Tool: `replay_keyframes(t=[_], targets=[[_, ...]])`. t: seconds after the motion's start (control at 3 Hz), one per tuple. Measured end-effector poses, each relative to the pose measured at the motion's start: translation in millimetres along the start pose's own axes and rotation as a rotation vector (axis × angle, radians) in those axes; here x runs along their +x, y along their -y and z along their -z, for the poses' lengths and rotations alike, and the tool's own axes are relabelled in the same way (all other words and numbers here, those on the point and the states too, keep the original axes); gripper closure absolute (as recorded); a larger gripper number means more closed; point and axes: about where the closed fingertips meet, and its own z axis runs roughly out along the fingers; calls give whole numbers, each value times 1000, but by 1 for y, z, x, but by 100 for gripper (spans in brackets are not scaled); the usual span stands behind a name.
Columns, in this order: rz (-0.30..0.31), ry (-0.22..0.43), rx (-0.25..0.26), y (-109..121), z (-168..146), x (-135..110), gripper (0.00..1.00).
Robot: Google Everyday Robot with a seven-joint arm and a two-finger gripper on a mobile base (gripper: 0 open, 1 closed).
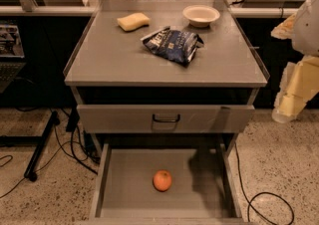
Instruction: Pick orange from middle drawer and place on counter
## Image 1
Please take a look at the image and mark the black cables on left floor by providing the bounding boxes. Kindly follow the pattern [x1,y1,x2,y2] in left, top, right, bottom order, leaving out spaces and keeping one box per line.
[0,106,101,200]

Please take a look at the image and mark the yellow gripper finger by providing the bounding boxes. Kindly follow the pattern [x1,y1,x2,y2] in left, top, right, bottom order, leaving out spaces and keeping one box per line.
[270,14,296,40]
[272,56,319,123]

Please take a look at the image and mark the black cable on right floor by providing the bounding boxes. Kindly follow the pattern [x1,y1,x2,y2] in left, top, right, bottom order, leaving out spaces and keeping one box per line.
[234,142,296,225]

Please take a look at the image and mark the orange fruit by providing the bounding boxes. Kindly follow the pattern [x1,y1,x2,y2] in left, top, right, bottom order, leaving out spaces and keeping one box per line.
[153,170,172,192]

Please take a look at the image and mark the white bowl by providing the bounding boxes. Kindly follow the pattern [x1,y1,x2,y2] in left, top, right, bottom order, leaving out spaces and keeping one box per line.
[182,5,220,28]

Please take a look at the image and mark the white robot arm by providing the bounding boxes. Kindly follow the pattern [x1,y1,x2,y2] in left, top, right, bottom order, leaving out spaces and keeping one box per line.
[271,0,319,123]

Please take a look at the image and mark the blue chip bag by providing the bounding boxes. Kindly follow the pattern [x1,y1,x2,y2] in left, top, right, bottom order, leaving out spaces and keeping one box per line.
[141,26,204,67]

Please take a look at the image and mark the black stand leg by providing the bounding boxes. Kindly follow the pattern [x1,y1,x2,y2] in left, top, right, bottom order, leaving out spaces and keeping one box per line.
[0,112,60,182]

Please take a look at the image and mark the yellow sponge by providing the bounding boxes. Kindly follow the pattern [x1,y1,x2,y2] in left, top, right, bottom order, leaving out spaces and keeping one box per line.
[117,13,151,32]

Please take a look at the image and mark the grey metal cabinet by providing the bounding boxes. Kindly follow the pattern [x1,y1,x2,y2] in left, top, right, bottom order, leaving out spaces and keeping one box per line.
[65,0,269,148]

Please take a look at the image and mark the open middle drawer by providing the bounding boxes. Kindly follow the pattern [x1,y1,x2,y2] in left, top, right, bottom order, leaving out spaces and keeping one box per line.
[77,144,252,225]

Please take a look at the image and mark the black drawer handle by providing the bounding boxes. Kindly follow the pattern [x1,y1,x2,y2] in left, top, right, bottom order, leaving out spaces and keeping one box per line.
[152,114,180,123]

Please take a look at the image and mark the closed upper drawer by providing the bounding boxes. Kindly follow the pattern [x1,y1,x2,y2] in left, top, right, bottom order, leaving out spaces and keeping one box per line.
[77,105,254,133]

